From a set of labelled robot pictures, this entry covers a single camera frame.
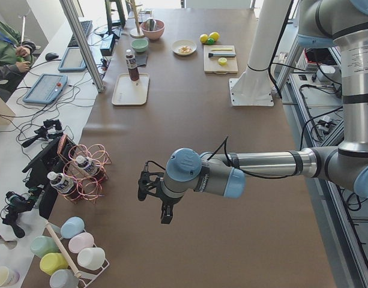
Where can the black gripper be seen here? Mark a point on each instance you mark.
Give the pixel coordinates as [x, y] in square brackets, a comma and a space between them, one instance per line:
[167, 203]

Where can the white round plate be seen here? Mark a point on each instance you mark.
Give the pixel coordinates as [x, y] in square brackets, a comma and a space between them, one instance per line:
[178, 43]

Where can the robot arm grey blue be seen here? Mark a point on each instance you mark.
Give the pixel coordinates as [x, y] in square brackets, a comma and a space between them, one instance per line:
[342, 24]

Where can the cream rectangular tray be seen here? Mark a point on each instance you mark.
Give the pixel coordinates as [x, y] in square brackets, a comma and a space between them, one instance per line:
[130, 93]

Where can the brown drink bottle on tray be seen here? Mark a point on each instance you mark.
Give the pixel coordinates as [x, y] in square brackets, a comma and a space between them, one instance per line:
[132, 65]

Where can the white cup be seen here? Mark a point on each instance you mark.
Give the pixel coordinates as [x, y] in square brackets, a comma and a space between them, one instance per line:
[91, 258]

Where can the pink cup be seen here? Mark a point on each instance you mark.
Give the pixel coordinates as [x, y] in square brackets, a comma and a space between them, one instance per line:
[81, 241]

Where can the blue cup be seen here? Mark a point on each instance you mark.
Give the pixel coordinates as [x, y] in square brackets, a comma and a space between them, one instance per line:
[72, 227]

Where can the bottle in rack upper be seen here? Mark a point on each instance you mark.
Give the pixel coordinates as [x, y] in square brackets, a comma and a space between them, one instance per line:
[87, 166]

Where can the bottle in rack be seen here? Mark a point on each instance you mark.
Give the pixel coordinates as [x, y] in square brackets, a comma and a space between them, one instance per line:
[87, 166]
[64, 185]

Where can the bottle in rack lower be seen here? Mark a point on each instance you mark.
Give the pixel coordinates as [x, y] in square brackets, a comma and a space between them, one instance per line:
[64, 185]

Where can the grey cup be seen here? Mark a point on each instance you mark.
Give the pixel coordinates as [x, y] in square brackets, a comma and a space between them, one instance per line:
[63, 278]

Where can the yellow cup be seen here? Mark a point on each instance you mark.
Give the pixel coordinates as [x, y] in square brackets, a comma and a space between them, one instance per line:
[51, 262]

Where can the green cup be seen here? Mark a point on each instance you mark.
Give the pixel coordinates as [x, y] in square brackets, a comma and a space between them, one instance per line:
[43, 245]

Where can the black tablet stand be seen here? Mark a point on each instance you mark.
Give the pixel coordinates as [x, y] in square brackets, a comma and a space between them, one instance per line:
[44, 162]

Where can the wooden cutting board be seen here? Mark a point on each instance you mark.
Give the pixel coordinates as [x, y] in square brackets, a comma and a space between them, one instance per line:
[211, 65]

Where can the grey folded cloth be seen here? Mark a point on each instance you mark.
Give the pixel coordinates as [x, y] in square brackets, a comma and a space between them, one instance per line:
[141, 58]

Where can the half lemon slice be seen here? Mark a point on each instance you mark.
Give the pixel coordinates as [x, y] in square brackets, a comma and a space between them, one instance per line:
[222, 61]

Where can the steel cylinder tool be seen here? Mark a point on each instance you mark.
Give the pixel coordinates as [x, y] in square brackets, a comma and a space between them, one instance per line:
[221, 55]

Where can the cream cup at edge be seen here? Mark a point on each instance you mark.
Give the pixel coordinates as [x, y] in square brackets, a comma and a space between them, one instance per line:
[8, 277]

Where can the mint green bowl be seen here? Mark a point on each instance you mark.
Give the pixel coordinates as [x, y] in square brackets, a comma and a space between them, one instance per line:
[140, 45]

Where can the yellow plastic knife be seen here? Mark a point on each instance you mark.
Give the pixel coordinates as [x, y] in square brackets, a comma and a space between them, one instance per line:
[221, 49]

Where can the blue teach pendant near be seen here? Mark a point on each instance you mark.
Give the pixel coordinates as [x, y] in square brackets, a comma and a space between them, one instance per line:
[46, 89]

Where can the blue teach pendant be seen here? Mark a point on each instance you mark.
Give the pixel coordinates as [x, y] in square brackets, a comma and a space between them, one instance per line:
[46, 89]
[72, 61]

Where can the green lime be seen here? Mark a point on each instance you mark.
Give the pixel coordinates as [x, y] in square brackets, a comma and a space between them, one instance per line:
[210, 41]

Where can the blue teach pendant far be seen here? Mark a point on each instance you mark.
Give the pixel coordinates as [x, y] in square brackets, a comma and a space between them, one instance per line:
[72, 61]

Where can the yellow lemon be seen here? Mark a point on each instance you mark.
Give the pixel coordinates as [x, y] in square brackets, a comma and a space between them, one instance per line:
[203, 38]
[214, 35]

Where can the wooden mug tree stand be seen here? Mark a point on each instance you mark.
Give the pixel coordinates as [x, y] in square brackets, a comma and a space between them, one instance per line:
[135, 32]

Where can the metal item in pink bowl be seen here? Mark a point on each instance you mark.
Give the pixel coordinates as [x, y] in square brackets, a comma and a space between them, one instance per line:
[150, 24]

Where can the black computer mouse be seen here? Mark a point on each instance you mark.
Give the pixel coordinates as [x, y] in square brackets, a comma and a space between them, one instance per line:
[51, 56]

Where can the person in green jacket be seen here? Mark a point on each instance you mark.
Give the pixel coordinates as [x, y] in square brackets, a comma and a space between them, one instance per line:
[16, 58]

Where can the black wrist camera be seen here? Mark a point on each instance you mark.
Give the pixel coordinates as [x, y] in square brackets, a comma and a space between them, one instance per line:
[142, 185]

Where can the white wire cup rack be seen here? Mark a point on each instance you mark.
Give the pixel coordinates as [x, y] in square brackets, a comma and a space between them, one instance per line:
[85, 276]

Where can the copper wire bottle rack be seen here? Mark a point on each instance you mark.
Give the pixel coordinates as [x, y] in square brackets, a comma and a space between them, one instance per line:
[89, 187]

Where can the black camera tripod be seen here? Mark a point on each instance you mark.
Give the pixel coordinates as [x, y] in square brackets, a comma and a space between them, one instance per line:
[17, 204]

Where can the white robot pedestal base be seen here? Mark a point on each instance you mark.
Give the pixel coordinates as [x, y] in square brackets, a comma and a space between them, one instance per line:
[253, 87]

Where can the aluminium frame post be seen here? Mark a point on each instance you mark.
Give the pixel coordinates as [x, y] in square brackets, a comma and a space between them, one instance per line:
[73, 20]

